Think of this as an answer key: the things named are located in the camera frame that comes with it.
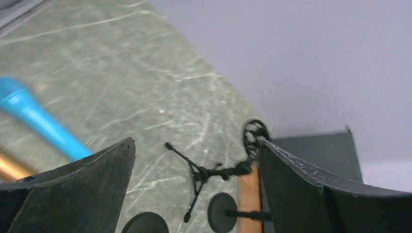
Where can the black tripod microphone stand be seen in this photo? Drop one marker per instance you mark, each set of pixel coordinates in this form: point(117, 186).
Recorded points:
point(254, 131)

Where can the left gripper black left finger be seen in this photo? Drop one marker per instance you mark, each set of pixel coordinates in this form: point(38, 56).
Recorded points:
point(85, 196)

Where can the blue microphone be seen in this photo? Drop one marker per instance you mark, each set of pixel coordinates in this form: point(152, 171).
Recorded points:
point(16, 100)

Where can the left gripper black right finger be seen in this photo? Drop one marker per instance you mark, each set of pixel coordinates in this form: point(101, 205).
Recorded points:
point(304, 198)

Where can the black stand holding blue microphone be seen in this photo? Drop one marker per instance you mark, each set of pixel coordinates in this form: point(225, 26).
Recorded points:
point(146, 222)

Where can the dark rack unit, blue front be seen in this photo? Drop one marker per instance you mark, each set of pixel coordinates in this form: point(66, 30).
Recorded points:
point(335, 152)

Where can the brown wooden board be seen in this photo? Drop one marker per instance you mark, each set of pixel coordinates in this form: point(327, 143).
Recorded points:
point(249, 199)

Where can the gold microphone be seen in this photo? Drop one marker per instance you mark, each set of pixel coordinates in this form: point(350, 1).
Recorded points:
point(12, 169)

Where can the black clip stand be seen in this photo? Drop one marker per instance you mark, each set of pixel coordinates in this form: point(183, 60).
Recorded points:
point(222, 213)

